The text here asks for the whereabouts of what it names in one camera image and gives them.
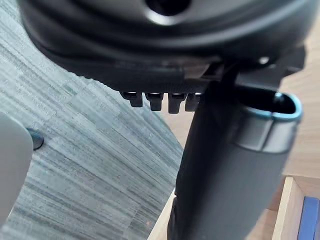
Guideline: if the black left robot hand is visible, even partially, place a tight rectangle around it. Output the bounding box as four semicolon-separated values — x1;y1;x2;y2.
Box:
17;0;310;240

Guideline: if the silver robot leg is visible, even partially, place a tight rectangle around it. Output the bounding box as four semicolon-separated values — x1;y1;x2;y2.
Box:
0;111;34;221

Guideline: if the blue folder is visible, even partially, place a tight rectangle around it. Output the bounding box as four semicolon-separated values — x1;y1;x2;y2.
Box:
296;196;320;240

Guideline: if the dark robot foot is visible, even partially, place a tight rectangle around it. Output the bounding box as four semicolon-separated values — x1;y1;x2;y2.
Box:
25;127;45;151

